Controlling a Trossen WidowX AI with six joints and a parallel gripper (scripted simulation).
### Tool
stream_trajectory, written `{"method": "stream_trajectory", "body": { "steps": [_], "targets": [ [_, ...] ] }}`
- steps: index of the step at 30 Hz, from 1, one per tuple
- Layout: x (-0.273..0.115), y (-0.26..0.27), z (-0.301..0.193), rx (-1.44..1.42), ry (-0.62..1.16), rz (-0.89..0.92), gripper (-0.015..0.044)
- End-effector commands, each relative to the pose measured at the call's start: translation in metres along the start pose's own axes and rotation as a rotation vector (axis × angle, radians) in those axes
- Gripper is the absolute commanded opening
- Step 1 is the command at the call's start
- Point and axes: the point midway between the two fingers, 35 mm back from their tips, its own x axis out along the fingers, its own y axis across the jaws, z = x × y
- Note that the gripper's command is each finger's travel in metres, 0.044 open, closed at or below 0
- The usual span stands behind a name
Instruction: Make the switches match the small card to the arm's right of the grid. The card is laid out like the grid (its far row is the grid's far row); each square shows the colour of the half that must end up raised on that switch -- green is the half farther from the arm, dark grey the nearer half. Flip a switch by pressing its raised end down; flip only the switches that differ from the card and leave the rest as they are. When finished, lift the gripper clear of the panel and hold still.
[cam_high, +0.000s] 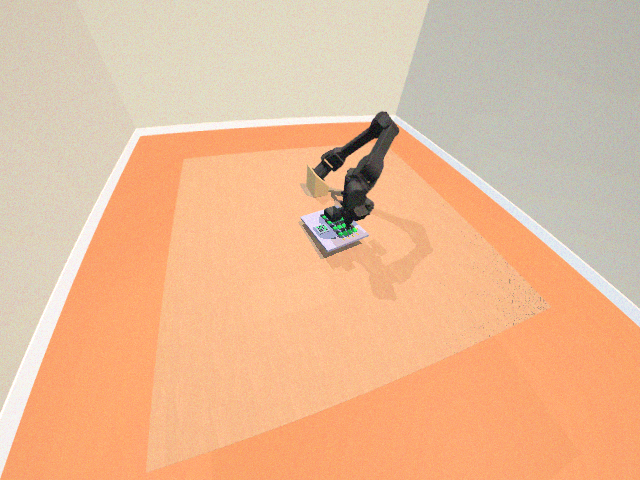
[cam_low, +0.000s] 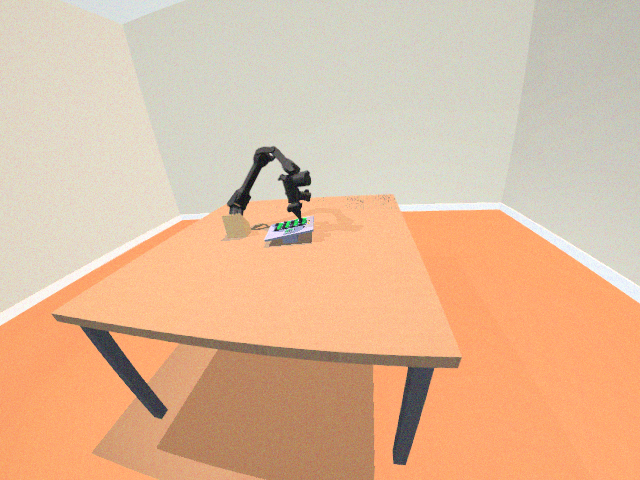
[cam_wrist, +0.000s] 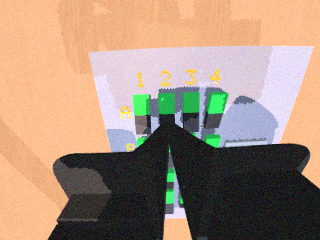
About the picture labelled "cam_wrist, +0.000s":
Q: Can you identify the pale lavender switch panel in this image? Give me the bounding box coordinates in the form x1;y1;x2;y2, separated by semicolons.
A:
88;45;314;152

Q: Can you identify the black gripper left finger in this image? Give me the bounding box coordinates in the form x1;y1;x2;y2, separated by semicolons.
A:
52;122;169;240

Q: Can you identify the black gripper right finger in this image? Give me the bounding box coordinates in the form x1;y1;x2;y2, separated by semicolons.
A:
168;122;311;240

